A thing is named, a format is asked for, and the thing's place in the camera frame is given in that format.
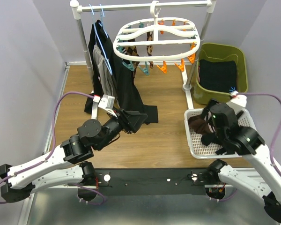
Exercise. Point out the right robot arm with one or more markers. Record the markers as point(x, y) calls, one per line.
point(268, 192)

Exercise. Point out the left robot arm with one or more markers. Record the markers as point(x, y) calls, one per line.
point(68, 162)

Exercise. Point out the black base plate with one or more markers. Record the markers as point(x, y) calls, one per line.
point(150, 181)

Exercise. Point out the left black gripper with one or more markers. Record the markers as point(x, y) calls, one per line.
point(137, 119)

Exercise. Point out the white clothes rack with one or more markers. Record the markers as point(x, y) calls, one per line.
point(77, 10)

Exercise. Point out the black hanging garment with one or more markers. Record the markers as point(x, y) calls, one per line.
point(128, 97)

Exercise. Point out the argyle brown sock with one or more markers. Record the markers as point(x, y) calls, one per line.
point(132, 51)
point(149, 48)

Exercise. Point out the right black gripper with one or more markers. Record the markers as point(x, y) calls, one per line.
point(211, 101)

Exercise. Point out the green laundry bin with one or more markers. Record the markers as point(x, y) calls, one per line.
point(216, 53)

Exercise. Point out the white perforated basket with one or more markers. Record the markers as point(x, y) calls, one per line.
point(196, 145)

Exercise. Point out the white round clip hanger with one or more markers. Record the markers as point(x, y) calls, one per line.
point(157, 31)

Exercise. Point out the black cloth in bin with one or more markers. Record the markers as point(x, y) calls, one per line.
point(218, 76)

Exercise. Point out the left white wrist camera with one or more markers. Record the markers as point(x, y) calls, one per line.
point(105, 102)

